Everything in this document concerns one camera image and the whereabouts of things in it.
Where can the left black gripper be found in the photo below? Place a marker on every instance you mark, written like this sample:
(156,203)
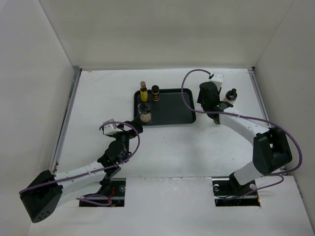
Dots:
(131,132)

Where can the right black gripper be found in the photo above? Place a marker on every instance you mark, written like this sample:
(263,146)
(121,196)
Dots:
(200,100)

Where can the white shaker black cap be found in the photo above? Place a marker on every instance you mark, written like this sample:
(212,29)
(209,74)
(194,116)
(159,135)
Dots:
(231,96)
(144,110)

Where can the small brown spice jar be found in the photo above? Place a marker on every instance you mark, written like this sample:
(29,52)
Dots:
(155,93)

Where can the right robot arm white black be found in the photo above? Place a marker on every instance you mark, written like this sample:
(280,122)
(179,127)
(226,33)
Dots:
(270,148)

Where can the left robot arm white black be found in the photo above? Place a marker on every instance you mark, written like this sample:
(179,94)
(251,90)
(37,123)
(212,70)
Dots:
(50,190)

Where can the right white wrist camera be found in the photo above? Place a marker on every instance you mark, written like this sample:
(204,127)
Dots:
(217,79)

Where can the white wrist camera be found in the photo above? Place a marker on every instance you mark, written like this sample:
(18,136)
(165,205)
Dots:
(109,127)
(217,79)

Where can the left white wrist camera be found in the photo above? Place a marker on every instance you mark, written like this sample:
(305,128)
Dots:
(109,127)

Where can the right aluminium table rail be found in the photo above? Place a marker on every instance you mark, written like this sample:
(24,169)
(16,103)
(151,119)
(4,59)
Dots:
(257,92)

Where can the aluminium table rail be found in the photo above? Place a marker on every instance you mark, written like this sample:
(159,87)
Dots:
(257,92)
(56,155)

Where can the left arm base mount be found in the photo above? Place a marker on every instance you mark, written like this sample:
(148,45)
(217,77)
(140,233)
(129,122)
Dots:
(112,194)

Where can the left aluminium table rail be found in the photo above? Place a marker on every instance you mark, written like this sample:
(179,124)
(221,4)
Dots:
(56,155)

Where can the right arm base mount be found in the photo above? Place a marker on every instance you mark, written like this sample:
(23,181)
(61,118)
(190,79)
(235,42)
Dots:
(226,196)

